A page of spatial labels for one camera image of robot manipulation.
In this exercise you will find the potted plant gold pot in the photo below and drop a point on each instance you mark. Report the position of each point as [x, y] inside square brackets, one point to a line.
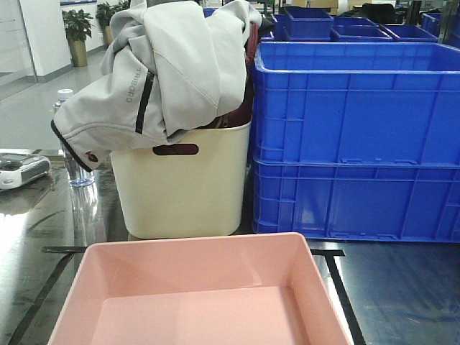
[77, 29]

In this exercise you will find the small blue bin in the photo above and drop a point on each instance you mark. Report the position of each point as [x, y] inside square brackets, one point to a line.
[357, 29]
[408, 33]

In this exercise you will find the upper large blue crate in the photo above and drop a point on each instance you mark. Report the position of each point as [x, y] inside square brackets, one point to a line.
[372, 102]

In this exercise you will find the large blue crate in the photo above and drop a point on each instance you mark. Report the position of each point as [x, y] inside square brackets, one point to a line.
[372, 102]
[391, 203]

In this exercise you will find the small blue bin raised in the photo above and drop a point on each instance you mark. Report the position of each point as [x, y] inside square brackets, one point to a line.
[307, 24]

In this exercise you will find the cream plastic basket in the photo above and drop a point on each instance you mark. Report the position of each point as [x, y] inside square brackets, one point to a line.
[176, 196]

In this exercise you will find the clear water bottle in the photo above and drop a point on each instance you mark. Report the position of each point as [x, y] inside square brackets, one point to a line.
[77, 175]

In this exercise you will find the small blue bin middle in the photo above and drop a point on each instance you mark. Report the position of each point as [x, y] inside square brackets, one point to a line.
[357, 29]

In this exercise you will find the pink plastic bin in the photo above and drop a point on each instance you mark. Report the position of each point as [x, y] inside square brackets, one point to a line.
[247, 289]

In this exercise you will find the grey jacket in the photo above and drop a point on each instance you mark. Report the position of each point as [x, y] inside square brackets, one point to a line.
[169, 69]

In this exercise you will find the white handheld device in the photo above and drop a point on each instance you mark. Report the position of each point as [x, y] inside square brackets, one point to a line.
[18, 169]

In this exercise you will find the small blue bin right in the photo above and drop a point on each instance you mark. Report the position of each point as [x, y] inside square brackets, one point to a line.
[408, 33]

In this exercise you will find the lower large blue crate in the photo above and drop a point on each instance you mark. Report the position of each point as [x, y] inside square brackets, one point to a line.
[391, 203]

